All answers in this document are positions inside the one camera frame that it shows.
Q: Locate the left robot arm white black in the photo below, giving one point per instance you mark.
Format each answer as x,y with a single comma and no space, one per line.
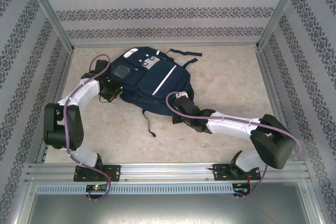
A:
63,129

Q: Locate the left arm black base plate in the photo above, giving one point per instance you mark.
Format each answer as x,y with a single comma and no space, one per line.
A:
114,172

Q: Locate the grey metal sheet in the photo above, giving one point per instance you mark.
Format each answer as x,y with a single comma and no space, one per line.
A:
168,211

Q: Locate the aluminium side rail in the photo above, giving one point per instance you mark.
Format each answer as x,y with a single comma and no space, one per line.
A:
270,82
68,64

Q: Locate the aluminium back rail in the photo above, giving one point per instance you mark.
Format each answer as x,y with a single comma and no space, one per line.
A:
110,45

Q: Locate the aluminium mounting rail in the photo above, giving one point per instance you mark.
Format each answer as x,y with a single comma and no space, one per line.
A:
168,171

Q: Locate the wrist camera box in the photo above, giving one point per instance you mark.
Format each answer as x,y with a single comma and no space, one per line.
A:
101,66
181,95

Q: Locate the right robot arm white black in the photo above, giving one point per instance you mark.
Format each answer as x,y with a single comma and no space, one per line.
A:
273,145

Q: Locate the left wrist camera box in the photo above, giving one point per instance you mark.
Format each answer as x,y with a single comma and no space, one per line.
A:
101,66

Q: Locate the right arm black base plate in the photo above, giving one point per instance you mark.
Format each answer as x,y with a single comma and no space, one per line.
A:
220,172

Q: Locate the aluminium frame post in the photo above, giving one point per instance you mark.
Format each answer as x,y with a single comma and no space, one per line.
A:
282,9
47,9

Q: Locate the navy blue backpack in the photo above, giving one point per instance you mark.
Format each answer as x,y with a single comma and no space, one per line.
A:
147,85

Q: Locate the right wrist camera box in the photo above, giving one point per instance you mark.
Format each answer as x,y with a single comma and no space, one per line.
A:
181,95

